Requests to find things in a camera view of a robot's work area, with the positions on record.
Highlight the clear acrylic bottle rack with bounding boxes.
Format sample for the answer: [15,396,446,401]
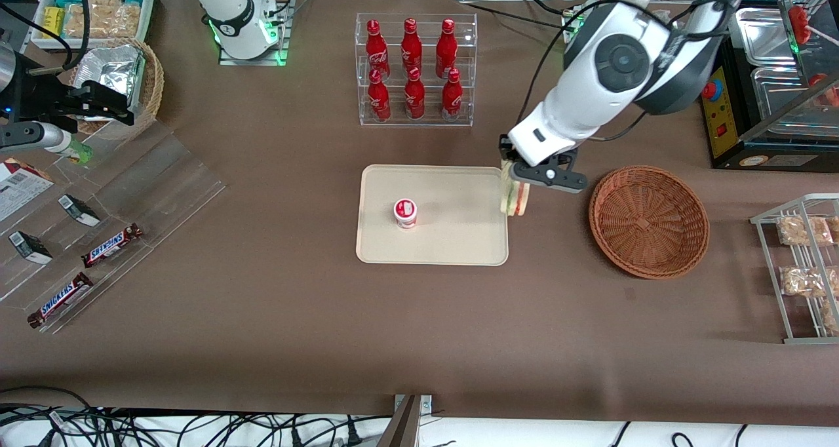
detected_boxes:
[355,12,478,128]

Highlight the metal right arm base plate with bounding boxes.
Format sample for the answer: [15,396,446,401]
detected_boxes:
[218,0,290,66]

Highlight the brown wicker basket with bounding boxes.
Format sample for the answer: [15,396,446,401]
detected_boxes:
[588,165,711,280]

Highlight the triangular sandwich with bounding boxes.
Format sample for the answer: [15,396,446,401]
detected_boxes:
[500,161,530,217]

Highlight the beige plastic tray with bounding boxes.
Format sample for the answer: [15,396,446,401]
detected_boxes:
[356,165,509,266]

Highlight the snickers chocolate bar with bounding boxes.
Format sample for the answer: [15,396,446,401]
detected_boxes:
[81,223,144,268]
[27,272,94,330]

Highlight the red cola bottle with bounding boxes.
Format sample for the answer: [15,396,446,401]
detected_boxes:
[365,19,391,81]
[436,18,458,79]
[401,18,423,74]
[441,68,463,123]
[367,69,392,123]
[404,67,425,121]

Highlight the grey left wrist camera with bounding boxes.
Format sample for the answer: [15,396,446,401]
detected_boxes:
[510,162,589,194]

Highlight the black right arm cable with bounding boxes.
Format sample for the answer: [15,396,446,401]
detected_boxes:
[26,0,91,77]

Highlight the yellow snack box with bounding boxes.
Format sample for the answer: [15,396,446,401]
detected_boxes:
[43,7,66,40]

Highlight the black food warmer machine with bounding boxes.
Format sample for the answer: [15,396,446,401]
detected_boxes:
[698,0,839,170]

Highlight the clear acrylic display stand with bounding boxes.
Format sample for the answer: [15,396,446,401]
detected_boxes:
[0,123,227,335]

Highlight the red skewered food item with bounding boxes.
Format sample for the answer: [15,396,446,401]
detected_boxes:
[787,5,811,45]

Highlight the brown table cloth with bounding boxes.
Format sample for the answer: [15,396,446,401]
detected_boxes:
[0,0,839,428]

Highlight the clear bag of snacks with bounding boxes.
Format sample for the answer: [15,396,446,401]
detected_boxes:
[98,1,142,39]
[66,0,107,39]

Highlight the silver foil pack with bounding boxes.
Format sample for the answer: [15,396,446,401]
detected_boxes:
[71,44,146,110]

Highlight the small black white box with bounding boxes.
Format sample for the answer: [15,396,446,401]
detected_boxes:
[58,194,102,227]
[8,231,53,265]

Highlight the black cable bundle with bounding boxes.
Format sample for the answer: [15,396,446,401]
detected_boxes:
[0,387,394,447]

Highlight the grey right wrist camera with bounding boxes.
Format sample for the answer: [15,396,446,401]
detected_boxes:
[0,122,71,154]

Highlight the red white paper box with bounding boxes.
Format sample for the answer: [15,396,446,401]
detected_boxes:
[0,159,54,222]

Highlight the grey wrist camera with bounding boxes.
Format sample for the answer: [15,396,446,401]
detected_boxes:
[510,162,589,194]
[0,122,71,154]

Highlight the white plastic bin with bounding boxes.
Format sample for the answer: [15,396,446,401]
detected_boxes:
[31,0,156,49]

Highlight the black table cable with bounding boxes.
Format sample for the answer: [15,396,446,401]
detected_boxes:
[457,0,581,31]

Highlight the light wicker basket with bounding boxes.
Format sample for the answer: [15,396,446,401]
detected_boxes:
[69,37,165,140]

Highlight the steel tray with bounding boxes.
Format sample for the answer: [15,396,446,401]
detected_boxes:
[751,67,839,136]
[735,7,797,68]

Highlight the grey wire rack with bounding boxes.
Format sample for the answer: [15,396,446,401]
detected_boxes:
[751,193,839,345]

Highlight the aluminium camera mount post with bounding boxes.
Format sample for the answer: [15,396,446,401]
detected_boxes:
[380,395,433,447]

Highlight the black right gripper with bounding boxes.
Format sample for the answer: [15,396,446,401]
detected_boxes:
[12,72,136,126]

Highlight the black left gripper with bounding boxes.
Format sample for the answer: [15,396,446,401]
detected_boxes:
[499,136,580,173]

